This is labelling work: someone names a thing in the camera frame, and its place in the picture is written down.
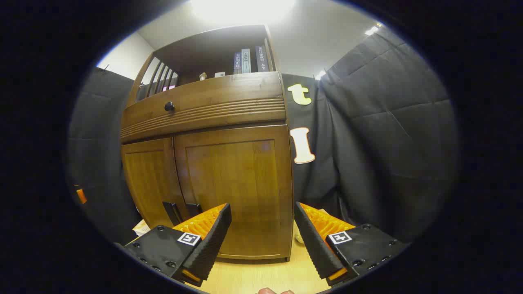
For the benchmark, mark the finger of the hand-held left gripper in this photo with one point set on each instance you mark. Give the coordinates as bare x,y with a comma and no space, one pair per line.
81,195

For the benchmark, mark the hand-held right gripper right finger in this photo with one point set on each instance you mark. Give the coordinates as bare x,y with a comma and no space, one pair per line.
312,245

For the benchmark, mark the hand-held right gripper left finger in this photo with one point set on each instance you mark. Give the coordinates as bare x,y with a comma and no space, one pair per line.
212,241

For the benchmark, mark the wooden shoe cabinet door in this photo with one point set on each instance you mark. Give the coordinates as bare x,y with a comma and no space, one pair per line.
149,179
237,183

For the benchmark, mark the wooden double-door shoe cabinet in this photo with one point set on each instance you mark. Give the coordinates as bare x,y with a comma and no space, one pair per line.
204,49

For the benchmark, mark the black backdrop cloth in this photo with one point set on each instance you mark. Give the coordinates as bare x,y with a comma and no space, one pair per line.
388,143

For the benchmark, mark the wooden drawer with black knob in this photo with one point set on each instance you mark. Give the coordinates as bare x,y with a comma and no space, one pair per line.
212,102

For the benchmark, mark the small pale figurine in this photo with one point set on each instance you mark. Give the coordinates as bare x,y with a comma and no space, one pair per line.
202,76

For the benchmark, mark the dark blue upright book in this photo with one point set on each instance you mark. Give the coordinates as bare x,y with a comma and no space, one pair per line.
237,63

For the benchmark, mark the grey upright book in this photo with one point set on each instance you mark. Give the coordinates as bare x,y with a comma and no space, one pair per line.
245,61

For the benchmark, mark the black upright book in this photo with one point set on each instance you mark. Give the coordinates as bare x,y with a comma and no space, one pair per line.
261,58

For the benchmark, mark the small ceiling light panel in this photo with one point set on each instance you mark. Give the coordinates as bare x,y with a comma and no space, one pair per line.
372,30

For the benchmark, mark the long ceiling light panel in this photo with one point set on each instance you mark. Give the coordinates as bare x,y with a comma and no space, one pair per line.
241,10

